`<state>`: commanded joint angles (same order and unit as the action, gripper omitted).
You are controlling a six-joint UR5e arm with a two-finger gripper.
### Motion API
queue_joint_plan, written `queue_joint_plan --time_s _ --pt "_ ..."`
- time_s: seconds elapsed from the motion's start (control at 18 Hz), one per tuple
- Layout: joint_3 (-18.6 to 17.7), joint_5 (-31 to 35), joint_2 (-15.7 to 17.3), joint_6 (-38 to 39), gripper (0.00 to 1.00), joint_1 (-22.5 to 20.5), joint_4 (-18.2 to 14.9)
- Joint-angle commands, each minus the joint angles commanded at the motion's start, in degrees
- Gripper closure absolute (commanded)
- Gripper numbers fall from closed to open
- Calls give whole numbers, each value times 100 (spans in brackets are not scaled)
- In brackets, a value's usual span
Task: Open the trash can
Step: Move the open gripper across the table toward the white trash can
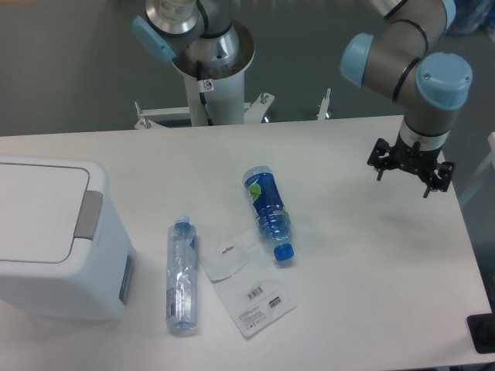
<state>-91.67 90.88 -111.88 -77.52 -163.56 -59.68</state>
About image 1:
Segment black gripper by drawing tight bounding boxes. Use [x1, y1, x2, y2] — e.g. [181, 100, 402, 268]
[367, 138, 455, 198]

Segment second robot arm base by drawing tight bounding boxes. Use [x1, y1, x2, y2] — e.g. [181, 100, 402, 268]
[132, 1, 233, 63]

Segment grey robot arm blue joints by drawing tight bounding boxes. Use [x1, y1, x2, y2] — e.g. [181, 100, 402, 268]
[340, 1, 473, 151]

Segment white trash can body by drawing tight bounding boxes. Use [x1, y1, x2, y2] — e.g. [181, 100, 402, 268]
[1, 155, 135, 320]

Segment white trash can lid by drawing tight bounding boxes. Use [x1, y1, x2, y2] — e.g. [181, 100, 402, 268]
[1, 163, 90, 264]

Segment blue plastic bottle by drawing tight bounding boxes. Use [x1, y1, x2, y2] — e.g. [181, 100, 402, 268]
[243, 165, 294, 261]

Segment blue plastic bag background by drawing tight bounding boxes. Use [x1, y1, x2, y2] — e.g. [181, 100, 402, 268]
[445, 0, 494, 36]

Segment black device at table edge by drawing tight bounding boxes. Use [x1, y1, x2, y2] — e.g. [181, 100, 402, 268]
[467, 313, 494, 354]

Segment white plastic packaging bag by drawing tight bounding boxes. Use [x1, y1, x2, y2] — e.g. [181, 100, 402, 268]
[199, 230, 297, 339]

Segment clear empty plastic bottle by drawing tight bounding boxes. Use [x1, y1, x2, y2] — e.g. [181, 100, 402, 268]
[166, 216, 198, 335]

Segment grey lid push button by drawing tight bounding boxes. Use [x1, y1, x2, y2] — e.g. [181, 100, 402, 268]
[73, 190, 104, 240]

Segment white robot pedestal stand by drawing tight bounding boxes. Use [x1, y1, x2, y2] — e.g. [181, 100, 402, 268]
[133, 21, 333, 131]

